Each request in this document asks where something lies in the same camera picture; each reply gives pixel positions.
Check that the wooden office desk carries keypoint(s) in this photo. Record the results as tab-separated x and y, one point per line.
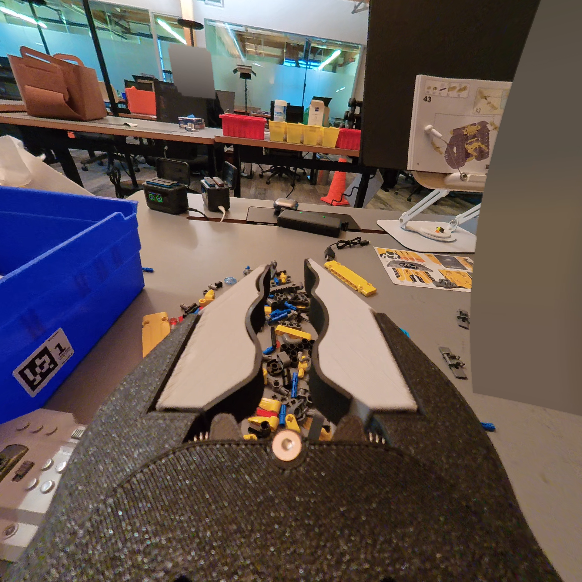
282	150
136	129

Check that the black floor lamp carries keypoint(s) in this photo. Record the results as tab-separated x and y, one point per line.
190	23

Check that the grey device with round buttons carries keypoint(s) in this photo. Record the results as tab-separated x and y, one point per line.
27	500

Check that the white plastic bag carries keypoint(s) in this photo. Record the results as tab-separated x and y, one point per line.
18	168

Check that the white blue carton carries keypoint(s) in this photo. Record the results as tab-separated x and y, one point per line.
320	111

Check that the brown felt bag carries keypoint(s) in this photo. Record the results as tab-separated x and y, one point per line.
54	91

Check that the black charger with green lights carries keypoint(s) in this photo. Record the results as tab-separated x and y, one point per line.
163	200

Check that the white book stand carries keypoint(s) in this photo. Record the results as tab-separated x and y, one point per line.
400	229

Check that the black partition panel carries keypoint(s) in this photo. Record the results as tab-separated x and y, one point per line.
432	68

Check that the black light stand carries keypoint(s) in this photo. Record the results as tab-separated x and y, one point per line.
245	70

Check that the small white box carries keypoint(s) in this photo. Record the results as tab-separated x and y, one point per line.
279	111

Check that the yellow black sticker sheet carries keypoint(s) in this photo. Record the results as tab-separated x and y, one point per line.
423	268

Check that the dark grey toy track link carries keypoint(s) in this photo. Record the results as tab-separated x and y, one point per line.
463	318
453	363

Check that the orange traffic cone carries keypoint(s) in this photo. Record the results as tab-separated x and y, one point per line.
336	186

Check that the toy instruction booklet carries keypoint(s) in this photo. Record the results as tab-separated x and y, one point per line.
436	136

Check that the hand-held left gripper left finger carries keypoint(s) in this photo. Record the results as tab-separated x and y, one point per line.
213	354

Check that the blue plastic storage bin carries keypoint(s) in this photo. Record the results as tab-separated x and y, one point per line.
68	273

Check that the long yellow toy beam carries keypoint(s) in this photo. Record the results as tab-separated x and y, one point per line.
350	277

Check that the black battery charging dock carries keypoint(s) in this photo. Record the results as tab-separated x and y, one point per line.
216	195

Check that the black office chair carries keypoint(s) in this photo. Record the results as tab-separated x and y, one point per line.
284	170

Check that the yellow toy panel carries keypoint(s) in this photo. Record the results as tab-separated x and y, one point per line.
154	334

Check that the yellow plastic bin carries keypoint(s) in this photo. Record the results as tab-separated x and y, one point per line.
331	138
278	132
296	135
313	136

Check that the pile of toy building pieces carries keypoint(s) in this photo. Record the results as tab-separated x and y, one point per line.
291	350

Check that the black flat power bank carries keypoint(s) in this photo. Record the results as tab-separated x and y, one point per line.
309	223

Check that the red plastic bin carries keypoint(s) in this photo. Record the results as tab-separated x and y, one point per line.
241	127
350	138

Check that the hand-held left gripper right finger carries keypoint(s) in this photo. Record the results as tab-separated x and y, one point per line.
363	363

